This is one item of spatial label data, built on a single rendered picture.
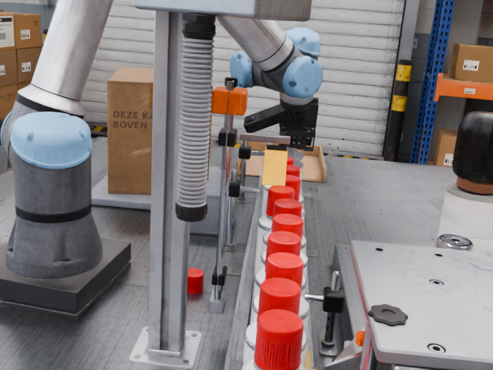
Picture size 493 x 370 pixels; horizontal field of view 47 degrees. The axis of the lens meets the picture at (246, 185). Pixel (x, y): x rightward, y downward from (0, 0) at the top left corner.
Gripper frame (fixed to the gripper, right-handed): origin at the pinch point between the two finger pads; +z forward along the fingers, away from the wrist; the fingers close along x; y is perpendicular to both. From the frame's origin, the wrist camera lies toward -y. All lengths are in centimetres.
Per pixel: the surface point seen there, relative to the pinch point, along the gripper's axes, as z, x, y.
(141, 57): 143, 358, -133
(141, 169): -1.0, -5.9, -32.9
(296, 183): -36, -53, 2
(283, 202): -39, -61, 0
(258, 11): -62, -62, -4
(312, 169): 21.1, 31.8, 10.1
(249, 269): -26, -59, -3
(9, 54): 98, 251, -200
